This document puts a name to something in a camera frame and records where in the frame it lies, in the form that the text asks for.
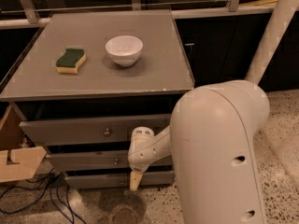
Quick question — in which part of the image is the grey top drawer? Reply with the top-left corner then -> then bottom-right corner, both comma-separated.
20,114 -> 170,146

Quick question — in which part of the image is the white ceramic bowl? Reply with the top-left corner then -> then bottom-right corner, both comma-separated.
106,35 -> 143,67

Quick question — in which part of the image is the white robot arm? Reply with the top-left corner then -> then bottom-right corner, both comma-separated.
128,80 -> 269,224

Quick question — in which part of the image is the round floor drain cover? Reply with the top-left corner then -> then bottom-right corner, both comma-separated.
112,208 -> 137,224

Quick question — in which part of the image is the grey bottom drawer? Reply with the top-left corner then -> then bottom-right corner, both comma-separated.
64,171 -> 175,189

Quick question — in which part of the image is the grey drawer cabinet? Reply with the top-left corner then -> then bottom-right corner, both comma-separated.
0,10 -> 193,178

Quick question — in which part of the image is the grey drawer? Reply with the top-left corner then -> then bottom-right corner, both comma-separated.
64,171 -> 175,189
20,114 -> 170,146
47,150 -> 129,172

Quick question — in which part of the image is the green yellow sponge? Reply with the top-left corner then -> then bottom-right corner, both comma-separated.
56,49 -> 86,75

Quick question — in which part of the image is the black floor cable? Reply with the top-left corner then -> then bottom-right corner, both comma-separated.
0,168 -> 64,216

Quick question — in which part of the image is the metal railing frame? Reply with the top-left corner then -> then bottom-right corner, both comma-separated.
0,0 -> 277,30

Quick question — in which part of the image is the blue floor cable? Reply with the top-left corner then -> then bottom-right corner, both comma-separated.
50,177 -> 88,224

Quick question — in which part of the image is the white diagonal pole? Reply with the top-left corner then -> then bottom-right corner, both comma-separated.
245,0 -> 299,85

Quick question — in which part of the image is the wooden box left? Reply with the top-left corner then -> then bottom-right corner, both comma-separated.
0,106 -> 46,183

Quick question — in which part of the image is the dark wall cabinet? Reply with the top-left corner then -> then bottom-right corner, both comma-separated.
176,13 -> 299,91

